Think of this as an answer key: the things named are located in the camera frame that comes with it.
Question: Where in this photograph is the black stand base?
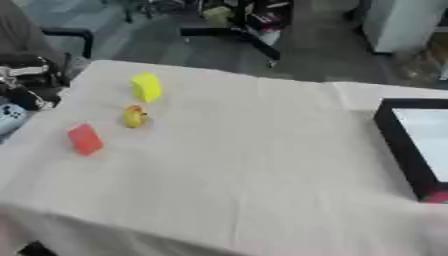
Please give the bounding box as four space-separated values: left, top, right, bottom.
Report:
178 0 284 62

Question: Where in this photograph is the black and silver equipment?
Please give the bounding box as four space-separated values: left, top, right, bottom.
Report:
0 53 76 111

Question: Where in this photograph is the black chair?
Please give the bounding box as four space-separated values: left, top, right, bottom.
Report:
40 27 97 60

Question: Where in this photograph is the white game controller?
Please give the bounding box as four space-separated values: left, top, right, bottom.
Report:
0 102 30 136

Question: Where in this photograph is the red block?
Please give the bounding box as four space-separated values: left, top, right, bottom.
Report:
66 123 107 157

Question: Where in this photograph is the white cabinet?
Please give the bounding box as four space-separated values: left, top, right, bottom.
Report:
358 0 448 54

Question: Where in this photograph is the yellow block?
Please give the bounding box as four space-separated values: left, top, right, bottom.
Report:
129 72 165 104

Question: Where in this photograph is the black box with white inside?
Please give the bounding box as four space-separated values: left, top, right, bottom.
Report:
372 97 448 202

